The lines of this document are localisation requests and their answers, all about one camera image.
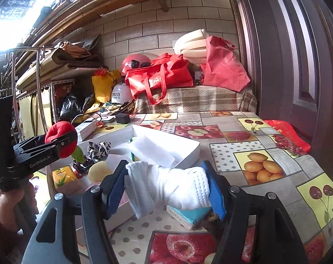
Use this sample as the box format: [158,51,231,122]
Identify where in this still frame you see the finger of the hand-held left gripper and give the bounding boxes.
[14,131,78,158]

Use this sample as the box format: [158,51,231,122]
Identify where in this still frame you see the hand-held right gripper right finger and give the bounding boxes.
[201,160,310,264]

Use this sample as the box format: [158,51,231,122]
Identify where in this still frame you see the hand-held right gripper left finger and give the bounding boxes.
[21,159,128,264]

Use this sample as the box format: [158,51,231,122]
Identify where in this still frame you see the red plush apple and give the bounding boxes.
[45,121,86,163]

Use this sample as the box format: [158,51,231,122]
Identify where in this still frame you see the white box of soft things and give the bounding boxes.
[47,154,130,233]

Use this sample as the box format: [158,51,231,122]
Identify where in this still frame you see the black white patterned scrunchie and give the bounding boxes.
[87,141,112,160]

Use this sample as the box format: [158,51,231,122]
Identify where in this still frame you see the white shallow tray box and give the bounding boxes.
[77,124,201,171]

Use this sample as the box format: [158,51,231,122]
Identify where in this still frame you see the white sock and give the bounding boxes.
[124,162,212,219]

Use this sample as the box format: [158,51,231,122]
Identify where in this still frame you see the white foam sheet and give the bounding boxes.
[131,136,176,169]

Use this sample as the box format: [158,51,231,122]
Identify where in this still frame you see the person's left hand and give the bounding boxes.
[0,170,38,233]

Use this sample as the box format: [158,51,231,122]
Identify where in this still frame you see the pale yellow sponge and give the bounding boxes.
[88,161,114,182]

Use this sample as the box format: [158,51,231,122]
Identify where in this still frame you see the small white box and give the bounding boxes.
[74,119,98,142]

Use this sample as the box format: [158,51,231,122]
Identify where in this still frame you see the dark scrunchie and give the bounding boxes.
[73,158,93,174]

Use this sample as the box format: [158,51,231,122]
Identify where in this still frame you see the yellow packet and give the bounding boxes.
[51,166,77,189]

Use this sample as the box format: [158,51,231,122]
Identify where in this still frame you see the teal white box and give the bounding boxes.
[166,205,214,231]

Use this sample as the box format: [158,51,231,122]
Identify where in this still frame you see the black plastic bag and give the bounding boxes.
[59,92,94,123]

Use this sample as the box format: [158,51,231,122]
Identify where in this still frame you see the yellow curtain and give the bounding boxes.
[18,88,57,141]

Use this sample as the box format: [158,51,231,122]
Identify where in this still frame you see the black charger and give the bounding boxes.
[115,113,131,124]

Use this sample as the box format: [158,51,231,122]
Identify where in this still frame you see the metal shelf rack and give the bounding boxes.
[0,47,76,143]

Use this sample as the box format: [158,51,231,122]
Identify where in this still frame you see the yellow plastic bag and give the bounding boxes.
[92,69,122,103]

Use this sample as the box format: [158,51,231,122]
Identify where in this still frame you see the fruit print tablecloth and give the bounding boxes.
[29,111,333,264]

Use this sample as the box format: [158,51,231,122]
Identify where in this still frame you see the white helmet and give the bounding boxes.
[111,82,134,105]

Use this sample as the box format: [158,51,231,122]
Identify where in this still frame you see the folded brown bags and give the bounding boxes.
[51,34,106,70]

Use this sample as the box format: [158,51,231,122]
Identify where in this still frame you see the red plastic bag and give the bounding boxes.
[264,119,312,157]

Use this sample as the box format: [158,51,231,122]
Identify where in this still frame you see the plaid covered bench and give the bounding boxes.
[133,85,258,114]

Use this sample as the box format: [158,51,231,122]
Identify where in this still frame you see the red helmet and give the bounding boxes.
[121,53,153,76]

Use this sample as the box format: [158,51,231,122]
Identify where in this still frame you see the red nonwoven bag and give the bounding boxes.
[201,35,251,92]

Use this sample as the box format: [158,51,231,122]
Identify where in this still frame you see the red tote bag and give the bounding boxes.
[125,53,194,105]

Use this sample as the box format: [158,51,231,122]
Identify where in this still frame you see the bundle of bamboo poles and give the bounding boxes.
[15,0,240,69]

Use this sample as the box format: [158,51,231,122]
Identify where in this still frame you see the brown wooden door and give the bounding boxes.
[227,0,333,176]

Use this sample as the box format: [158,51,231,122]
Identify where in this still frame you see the white foam roll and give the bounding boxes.
[173,31,211,64]

